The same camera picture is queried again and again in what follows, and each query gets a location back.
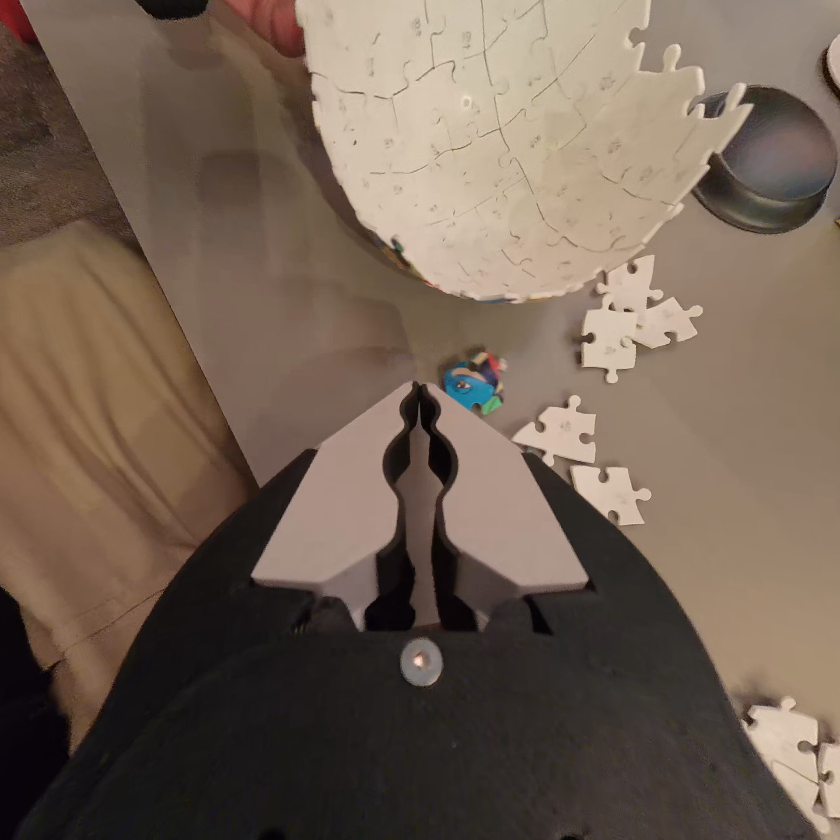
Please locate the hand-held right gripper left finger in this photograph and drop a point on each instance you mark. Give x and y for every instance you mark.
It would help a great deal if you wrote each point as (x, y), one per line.
(328, 518)

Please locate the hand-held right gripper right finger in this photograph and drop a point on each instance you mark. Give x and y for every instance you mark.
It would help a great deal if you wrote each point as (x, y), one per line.
(512, 518)

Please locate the white puzzle piece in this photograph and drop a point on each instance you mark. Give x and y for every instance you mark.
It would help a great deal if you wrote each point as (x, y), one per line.
(610, 493)
(781, 735)
(561, 434)
(832, 771)
(669, 321)
(610, 341)
(797, 794)
(630, 282)

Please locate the partly built puzzle ball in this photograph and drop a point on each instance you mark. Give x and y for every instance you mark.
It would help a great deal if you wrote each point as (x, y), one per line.
(492, 131)

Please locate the colourful puzzle piece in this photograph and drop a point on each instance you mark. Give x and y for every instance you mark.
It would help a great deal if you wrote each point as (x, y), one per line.
(476, 384)

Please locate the black round ball stand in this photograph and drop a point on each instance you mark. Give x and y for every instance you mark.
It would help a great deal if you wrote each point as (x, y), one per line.
(774, 164)

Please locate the person's left hand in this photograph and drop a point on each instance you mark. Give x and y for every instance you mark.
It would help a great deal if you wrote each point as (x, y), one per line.
(272, 23)

